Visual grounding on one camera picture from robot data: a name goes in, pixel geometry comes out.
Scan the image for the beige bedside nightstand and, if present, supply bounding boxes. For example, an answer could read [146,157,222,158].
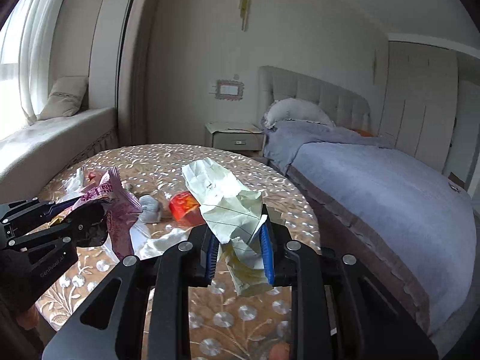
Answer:
[205,122,264,152]

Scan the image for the white ruffled pillow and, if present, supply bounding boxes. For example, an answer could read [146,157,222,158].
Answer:
[261,97,335,128]

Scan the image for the white sheer curtain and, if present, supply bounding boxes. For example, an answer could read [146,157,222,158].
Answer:
[1,0,64,130]

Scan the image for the gold wall sconce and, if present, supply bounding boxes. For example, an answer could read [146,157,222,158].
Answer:
[239,0,251,32]

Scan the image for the bed with lavender duvet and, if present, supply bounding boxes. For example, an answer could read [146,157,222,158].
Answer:
[264,119,477,333]

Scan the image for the white tissue paper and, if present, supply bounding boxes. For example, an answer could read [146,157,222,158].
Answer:
[102,218,192,261]

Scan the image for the cream throw pillow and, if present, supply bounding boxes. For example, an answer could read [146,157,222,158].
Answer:
[37,76,88,120]

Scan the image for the purple pink snack wrapper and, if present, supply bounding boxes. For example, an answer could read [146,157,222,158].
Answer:
[57,166,143,260]

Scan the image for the beige window seat cushion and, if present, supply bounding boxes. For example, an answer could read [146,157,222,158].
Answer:
[0,108,118,203]

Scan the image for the beige built-in wardrobe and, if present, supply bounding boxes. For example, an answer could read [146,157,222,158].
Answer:
[378,41,479,192]

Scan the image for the gold floral embroidered tablecloth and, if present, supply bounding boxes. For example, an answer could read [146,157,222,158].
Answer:
[37,144,320,359]

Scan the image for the beige tufted headboard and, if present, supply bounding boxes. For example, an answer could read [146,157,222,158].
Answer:
[257,66,372,132]

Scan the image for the cream paper bag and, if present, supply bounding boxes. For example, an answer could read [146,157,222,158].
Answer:
[182,158,272,297]

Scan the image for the pink framed wall switch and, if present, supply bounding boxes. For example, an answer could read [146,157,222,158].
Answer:
[215,80,244,101]

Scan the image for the red orange snack packet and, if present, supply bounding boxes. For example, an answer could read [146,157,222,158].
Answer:
[168,191,205,227]

